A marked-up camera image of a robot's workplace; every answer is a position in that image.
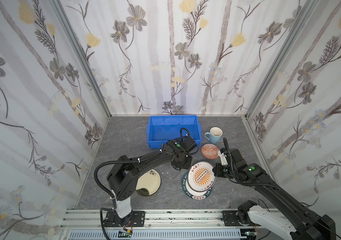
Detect white plate orange sun pattern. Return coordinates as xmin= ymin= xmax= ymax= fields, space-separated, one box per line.
xmin=187 ymin=161 xmax=216 ymax=192

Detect white plate green rim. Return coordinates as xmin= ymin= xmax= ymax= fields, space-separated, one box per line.
xmin=182 ymin=172 xmax=213 ymax=201

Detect cream yellow plate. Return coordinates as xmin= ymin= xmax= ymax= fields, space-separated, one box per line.
xmin=136 ymin=170 xmax=161 ymax=197

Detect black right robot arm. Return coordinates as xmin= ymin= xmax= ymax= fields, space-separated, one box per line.
xmin=213 ymin=148 xmax=337 ymax=240

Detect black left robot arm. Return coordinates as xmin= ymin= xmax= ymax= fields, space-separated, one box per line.
xmin=107 ymin=137 xmax=198 ymax=219

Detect blue plastic bin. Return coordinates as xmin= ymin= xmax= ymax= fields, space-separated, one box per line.
xmin=146 ymin=115 xmax=202 ymax=149

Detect red patterned small bowl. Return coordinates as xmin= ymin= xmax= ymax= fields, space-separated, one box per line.
xmin=201 ymin=144 xmax=220 ymax=160

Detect light blue ceramic mug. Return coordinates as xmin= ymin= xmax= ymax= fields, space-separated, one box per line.
xmin=204 ymin=127 xmax=223 ymax=144

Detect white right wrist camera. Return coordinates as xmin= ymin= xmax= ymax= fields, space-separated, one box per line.
xmin=218 ymin=150 xmax=228 ymax=166

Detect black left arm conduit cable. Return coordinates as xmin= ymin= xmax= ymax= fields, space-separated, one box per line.
xmin=93 ymin=149 xmax=163 ymax=200

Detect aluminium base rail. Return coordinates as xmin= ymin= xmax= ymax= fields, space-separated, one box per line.
xmin=58 ymin=206 xmax=296 ymax=240

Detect aluminium corner frame post right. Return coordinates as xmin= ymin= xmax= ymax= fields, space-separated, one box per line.
xmin=245 ymin=1 xmax=317 ymax=120

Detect aluminium corner frame post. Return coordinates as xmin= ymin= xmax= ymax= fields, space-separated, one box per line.
xmin=245 ymin=1 xmax=317 ymax=120
xmin=49 ymin=0 xmax=112 ymax=119

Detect aluminium corner frame post left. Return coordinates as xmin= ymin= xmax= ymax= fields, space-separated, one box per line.
xmin=49 ymin=0 xmax=112 ymax=119

